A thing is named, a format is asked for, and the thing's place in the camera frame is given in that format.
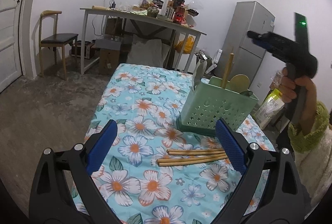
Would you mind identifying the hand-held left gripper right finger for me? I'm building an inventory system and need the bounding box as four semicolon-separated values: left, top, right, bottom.
213;117;305;224

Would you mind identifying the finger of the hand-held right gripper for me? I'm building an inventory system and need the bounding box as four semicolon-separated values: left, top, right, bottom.
248;31;275;41
253;40;277;52

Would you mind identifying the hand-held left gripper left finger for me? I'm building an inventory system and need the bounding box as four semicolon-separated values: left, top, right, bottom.
29;119;121;224

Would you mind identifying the green perforated utensil holder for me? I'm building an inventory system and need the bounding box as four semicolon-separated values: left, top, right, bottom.
177;76;259;137

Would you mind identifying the set of bamboo chopsticks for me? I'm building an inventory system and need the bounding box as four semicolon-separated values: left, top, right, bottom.
156;147;231;168

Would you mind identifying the white rice paddle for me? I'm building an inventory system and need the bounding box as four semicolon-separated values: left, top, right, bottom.
192;60;208;91

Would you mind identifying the person's right hand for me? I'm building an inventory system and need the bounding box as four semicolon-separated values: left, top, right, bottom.
280;68;317;133

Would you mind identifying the grey refrigerator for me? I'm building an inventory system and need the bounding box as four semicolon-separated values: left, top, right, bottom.
216;1;275;89

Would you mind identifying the clear plastic bag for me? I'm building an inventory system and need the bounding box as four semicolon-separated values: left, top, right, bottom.
270;71;284;89

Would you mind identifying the yellow green bag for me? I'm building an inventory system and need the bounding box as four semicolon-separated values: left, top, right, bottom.
255;89;286;129

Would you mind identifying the blue floral blanket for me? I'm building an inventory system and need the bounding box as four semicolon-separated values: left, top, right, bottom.
70;63;277;224

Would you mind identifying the dark green bag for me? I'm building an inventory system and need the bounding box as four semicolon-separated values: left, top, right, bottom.
196;50;214;74

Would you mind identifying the yellow plastic bag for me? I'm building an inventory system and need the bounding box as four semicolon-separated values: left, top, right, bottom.
174;35;195;54

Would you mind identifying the white cabinet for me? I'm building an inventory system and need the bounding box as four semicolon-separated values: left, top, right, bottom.
176;53;195;72

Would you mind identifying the cooking oil bottle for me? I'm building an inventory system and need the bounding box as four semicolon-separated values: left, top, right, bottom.
173;4;188;23

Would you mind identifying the cardboard box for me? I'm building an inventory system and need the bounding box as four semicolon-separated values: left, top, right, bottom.
105;17;123;36
99;47;121;75

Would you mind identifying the white knife holder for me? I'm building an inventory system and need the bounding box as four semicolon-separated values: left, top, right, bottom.
158;0;174;19

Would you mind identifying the black toaster oven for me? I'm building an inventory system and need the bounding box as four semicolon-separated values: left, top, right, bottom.
71;41;96;59

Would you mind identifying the flat grey box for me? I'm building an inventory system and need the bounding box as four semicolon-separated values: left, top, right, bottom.
95;36;122;50

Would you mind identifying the white sack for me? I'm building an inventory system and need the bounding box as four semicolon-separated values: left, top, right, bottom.
126;34;170;66

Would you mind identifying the glass jar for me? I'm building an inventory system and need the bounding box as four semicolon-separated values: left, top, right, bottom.
147;5;159;18

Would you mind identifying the wooden chair with black seat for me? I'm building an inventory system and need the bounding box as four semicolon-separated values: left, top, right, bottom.
39;10;79;81

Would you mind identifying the grey framed wooden table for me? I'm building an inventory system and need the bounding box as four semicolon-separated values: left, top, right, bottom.
80;7;207;75

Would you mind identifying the white panel door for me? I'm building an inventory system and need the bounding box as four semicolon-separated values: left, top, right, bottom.
0;0;22;92

